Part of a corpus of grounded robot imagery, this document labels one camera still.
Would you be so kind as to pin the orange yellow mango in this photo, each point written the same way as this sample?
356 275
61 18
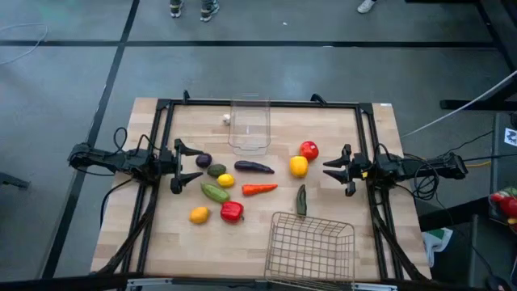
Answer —
199 215

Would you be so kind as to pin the yellow lemon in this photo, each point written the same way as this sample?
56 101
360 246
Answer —
225 180

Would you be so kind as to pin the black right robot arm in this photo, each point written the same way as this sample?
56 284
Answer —
428 166

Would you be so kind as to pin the orange carrot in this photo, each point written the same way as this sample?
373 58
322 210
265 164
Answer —
256 189

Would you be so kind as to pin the box of toy produce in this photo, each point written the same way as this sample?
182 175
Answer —
505 206

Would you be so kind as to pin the black metal table frame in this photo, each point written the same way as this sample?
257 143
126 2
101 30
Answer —
262 102

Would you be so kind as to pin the purple eggplant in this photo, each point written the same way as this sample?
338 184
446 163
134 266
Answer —
252 166

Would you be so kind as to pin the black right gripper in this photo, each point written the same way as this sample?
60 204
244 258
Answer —
355 165

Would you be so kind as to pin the small beige fruit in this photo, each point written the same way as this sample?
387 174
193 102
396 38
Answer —
226 119

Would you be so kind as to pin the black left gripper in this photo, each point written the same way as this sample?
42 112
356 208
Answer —
176 165

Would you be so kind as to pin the grey cabinet with sticker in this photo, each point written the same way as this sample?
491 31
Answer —
503 161

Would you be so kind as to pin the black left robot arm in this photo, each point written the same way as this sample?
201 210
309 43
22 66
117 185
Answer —
121 160

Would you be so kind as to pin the yellow bell pepper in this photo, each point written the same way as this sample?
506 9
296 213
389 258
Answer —
299 166

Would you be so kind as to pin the black stand foot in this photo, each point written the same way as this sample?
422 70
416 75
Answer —
14 181

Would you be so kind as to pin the red bell pepper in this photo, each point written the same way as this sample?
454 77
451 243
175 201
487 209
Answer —
232 211

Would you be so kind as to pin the round dark purple vegetable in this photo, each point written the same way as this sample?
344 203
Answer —
203 160

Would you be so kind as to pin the person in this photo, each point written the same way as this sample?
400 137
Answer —
209 10
366 6

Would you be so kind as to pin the clear plastic bin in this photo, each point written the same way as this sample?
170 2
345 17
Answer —
249 133

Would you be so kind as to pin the dark green avocado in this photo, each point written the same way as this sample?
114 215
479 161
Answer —
217 170

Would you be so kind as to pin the white green bag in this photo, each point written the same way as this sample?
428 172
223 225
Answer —
438 240

